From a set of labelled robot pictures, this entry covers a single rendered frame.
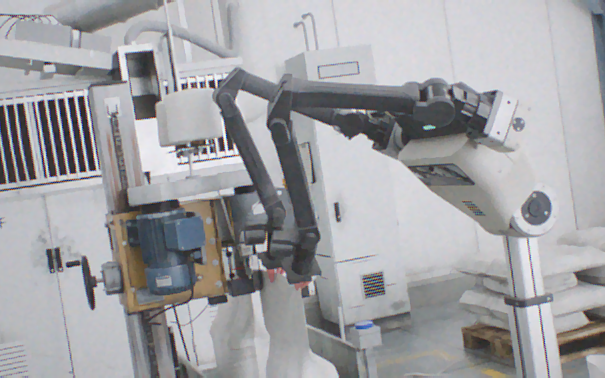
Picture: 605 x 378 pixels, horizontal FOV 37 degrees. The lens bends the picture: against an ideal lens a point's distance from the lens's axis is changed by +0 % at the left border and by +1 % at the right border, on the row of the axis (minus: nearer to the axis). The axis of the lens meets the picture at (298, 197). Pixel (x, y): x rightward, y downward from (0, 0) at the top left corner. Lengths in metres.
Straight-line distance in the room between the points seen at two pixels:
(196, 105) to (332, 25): 4.80
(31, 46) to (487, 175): 3.44
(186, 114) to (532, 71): 5.80
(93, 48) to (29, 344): 1.79
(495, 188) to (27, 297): 3.74
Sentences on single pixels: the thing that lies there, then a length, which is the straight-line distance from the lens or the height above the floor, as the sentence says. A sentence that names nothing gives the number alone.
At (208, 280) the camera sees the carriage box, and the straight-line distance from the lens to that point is 2.97.
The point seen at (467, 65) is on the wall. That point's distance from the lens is 7.96.
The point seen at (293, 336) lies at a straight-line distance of 2.77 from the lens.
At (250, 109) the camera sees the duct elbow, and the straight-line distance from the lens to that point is 6.17.
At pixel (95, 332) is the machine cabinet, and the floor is 0.54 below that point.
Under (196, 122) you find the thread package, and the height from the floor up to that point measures 1.58.
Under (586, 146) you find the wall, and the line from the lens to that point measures 8.53.
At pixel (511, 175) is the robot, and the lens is 2.44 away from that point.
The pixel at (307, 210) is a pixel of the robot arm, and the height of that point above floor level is 1.29.
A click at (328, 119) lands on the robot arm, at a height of 1.53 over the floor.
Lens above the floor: 1.46
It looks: 3 degrees down
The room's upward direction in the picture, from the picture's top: 9 degrees counter-clockwise
